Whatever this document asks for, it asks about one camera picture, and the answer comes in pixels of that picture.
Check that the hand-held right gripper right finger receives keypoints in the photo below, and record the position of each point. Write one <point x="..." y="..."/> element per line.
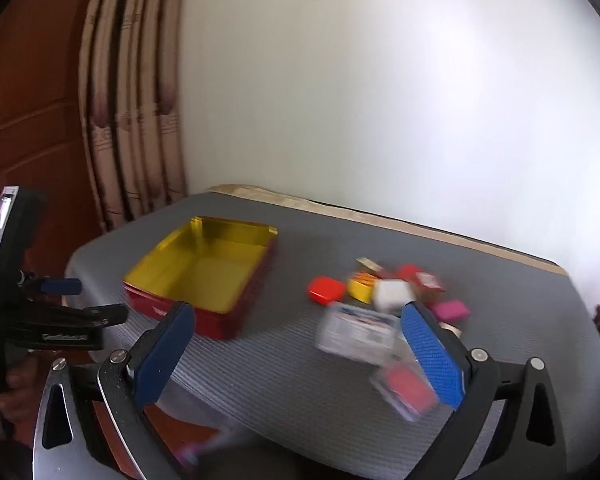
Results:
<point x="432" y="355"/>

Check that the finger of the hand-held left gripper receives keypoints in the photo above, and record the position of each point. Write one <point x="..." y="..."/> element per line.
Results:
<point x="95" y="316"/>
<point x="60" y="286"/>

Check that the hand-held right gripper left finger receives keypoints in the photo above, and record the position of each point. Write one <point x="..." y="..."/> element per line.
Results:
<point x="164" y="357"/>

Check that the clear box with pink contents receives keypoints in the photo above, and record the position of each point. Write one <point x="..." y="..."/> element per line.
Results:
<point x="405" y="390"/>

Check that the white power adapter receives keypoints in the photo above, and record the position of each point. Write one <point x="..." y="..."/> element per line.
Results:
<point x="392" y="296"/>

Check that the red labelled box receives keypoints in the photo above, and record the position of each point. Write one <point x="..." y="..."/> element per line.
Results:
<point x="422" y="280"/>

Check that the clear labelled plastic box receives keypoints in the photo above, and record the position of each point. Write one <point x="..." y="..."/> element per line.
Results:
<point x="357" y="330"/>

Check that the red tin box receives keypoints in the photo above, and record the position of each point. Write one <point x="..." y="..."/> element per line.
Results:
<point x="205" y="270"/>

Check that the yellow striped box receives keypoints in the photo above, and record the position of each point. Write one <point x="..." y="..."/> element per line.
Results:
<point x="362" y="287"/>

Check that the small beige cardboard box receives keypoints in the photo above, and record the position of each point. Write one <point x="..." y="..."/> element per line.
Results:
<point x="372" y="266"/>

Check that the red plastic box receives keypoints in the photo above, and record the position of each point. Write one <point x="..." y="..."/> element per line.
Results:
<point x="326" y="290"/>

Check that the person's left hand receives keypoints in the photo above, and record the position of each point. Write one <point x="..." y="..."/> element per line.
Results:
<point x="20" y="390"/>

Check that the brown wooden door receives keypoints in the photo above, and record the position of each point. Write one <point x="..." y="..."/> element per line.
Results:
<point x="30" y="85"/>

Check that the beige leaf-print curtain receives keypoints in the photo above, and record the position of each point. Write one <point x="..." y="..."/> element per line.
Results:
<point x="130" y="110"/>

